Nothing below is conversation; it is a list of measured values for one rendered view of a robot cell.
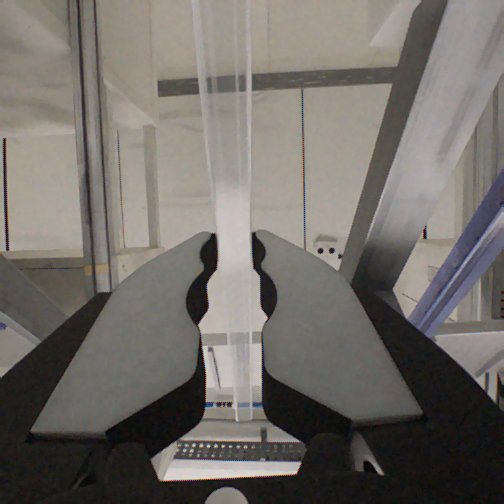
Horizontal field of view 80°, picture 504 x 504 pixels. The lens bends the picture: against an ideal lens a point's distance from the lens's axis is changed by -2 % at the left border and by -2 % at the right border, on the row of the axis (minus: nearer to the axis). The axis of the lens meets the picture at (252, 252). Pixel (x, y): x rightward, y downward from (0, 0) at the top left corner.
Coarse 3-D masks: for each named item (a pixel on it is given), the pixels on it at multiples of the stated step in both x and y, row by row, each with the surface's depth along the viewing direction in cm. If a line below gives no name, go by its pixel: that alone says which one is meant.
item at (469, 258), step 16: (496, 192) 12; (480, 208) 13; (496, 208) 12; (480, 224) 13; (496, 224) 12; (464, 240) 14; (480, 240) 13; (496, 240) 13; (448, 256) 15; (464, 256) 14; (480, 256) 14; (448, 272) 15; (464, 272) 14; (480, 272) 14; (432, 288) 16; (448, 288) 15; (464, 288) 15; (432, 304) 16; (448, 304) 16; (416, 320) 18; (432, 320) 17
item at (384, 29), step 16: (368, 0) 17; (384, 0) 15; (400, 0) 14; (416, 0) 14; (368, 16) 17; (384, 16) 16; (400, 16) 15; (368, 32) 18; (384, 32) 16; (400, 32) 16
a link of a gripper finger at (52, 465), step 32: (32, 352) 6; (64, 352) 6; (0, 384) 6; (32, 384) 6; (0, 416) 5; (32, 416) 5; (0, 448) 5; (32, 448) 5; (64, 448) 5; (96, 448) 5; (0, 480) 4; (32, 480) 4; (64, 480) 4; (96, 480) 5
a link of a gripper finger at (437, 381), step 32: (352, 288) 8; (384, 320) 7; (416, 352) 6; (416, 384) 6; (448, 384) 6; (448, 416) 5; (480, 416) 5; (352, 448) 5; (384, 448) 5; (416, 448) 5; (448, 448) 5; (480, 448) 5; (416, 480) 4; (448, 480) 4; (480, 480) 4
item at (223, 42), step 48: (192, 0) 7; (240, 0) 7; (240, 48) 7; (240, 96) 8; (240, 144) 9; (240, 192) 10; (240, 240) 12; (240, 288) 14; (240, 336) 17; (240, 384) 21
